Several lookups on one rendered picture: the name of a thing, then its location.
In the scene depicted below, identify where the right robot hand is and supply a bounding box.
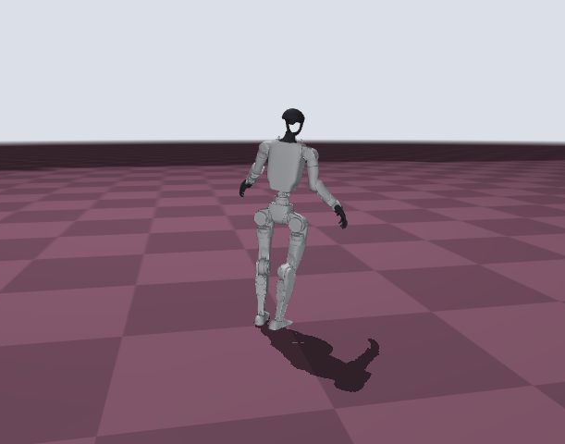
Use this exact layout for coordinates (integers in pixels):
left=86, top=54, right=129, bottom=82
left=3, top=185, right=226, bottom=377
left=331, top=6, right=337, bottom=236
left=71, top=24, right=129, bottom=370
left=334, top=204, right=348, bottom=229

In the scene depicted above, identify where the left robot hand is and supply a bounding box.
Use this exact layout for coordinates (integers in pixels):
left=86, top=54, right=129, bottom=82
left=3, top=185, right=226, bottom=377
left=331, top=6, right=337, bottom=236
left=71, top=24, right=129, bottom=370
left=240, top=179, right=252, bottom=197

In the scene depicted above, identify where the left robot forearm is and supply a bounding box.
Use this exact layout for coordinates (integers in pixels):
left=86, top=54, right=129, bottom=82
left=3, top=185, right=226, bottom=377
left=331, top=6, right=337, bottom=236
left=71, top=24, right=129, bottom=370
left=245, top=163, right=260, bottom=186

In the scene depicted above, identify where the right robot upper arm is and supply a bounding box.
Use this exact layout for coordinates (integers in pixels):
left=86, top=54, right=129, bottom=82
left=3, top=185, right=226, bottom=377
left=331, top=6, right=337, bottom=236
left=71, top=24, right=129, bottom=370
left=302, top=146, right=319, bottom=192

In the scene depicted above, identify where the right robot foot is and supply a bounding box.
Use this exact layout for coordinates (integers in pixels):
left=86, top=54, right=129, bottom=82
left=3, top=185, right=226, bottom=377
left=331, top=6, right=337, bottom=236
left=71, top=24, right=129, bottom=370
left=268, top=318, right=292, bottom=330

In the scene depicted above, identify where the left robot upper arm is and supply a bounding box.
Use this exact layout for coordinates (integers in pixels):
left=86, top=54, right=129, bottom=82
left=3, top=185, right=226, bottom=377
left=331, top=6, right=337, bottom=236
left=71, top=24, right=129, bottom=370
left=252, top=140, right=272, bottom=175

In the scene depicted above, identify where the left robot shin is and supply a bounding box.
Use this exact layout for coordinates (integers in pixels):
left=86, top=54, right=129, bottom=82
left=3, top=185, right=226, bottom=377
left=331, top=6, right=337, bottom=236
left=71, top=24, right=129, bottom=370
left=255, top=260, right=269, bottom=315

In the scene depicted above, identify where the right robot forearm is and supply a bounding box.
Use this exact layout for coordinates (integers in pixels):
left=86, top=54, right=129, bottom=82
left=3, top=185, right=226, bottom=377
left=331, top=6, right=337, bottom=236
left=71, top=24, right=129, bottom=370
left=315, top=180, right=341, bottom=211

